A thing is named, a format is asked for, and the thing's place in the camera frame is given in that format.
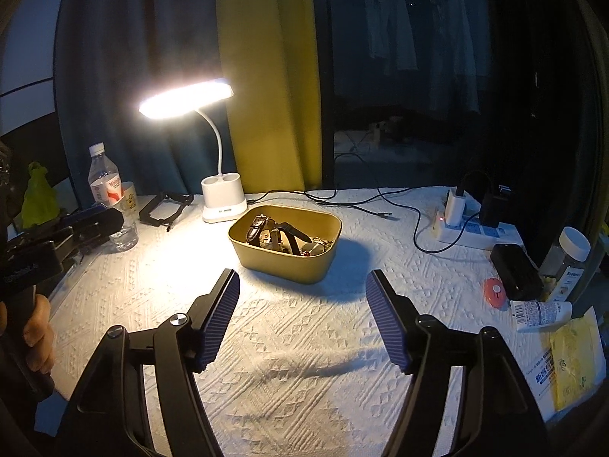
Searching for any black case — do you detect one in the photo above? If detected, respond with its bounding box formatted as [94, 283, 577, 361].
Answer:
[490, 243, 543, 301]

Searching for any white charger adapter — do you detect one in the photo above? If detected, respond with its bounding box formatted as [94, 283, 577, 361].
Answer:
[444, 188, 467, 228]

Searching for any black power plug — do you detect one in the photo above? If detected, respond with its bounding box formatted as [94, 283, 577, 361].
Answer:
[479, 185, 512, 228]

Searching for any white desk lamp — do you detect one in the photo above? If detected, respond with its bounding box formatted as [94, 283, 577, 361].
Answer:
[137, 75, 247, 223]

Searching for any person's left hand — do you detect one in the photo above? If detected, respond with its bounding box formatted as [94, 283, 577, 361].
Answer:
[22, 294, 56, 374]

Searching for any clear water bottle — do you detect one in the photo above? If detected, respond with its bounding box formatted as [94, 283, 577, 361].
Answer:
[88, 142, 138, 252]

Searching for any yellow storage box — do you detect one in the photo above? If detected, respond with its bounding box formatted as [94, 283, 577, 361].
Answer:
[228, 205, 343, 284]

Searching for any black usb cable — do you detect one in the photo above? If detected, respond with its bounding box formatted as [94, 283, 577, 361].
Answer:
[247, 152, 482, 255]

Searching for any yellow curtain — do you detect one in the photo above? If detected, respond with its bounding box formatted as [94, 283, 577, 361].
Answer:
[217, 0, 322, 192]

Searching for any green plastic bag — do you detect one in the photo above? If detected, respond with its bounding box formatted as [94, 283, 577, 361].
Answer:
[21, 161, 60, 229]

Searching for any silver pocket watch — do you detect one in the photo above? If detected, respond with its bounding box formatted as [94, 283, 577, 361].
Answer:
[300, 240, 327, 257]

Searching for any black strap wristwatch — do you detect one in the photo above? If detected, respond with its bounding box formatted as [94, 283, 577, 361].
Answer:
[277, 222, 312, 256]

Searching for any black plastic frame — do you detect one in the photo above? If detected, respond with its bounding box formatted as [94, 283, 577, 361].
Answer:
[138, 192, 194, 231]

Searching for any white cream tube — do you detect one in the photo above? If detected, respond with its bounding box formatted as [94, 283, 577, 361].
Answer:
[510, 300, 573, 332]

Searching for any brown leather wristwatch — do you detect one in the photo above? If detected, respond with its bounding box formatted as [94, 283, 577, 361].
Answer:
[246, 215, 286, 252]

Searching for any orange round disc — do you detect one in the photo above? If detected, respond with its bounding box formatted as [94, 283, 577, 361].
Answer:
[482, 278, 507, 310]

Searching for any yellow paper packet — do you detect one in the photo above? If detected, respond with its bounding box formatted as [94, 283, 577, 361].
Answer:
[550, 307, 607, 413]

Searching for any white lidded jar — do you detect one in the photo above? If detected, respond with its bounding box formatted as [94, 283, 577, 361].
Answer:
[539, 226, 590, 301]

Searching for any dark blue curtain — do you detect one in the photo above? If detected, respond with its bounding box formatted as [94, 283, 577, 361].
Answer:
[54, 0, 236, 205]

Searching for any white power strip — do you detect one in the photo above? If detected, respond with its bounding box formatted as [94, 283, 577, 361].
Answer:
[432, 199, 523, 251]

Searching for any white patterned tablecloth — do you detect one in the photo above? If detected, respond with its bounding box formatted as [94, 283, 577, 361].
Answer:
[46, 185, 572, 457]

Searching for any white cartoon mug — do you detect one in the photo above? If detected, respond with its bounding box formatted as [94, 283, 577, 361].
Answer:
[119, 182, 138, 221]

